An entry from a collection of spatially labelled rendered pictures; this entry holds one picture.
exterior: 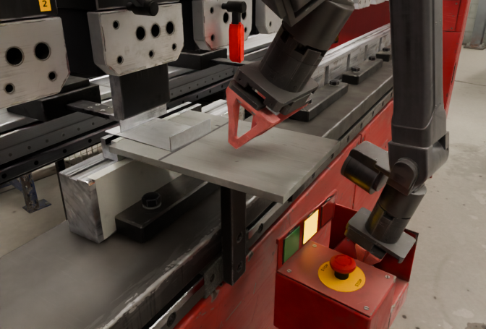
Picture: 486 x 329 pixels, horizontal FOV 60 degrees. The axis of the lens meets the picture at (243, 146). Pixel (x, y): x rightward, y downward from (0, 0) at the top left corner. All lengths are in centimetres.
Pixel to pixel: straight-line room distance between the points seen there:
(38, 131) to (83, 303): 38
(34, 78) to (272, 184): 27
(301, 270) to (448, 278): 141
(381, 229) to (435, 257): 146
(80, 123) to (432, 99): 63
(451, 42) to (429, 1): 207
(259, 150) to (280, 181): 9
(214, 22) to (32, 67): 32
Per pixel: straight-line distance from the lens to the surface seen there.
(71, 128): 87
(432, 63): 59
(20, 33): 47
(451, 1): 262
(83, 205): 60
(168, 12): 61
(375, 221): 72
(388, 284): 71
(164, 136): 61
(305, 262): 72
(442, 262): 215
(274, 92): 45
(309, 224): 74
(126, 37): 56
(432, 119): 61
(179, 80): 108
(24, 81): 48
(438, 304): 193
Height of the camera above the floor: 123
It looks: 23 degrees down
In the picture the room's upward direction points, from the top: straight up
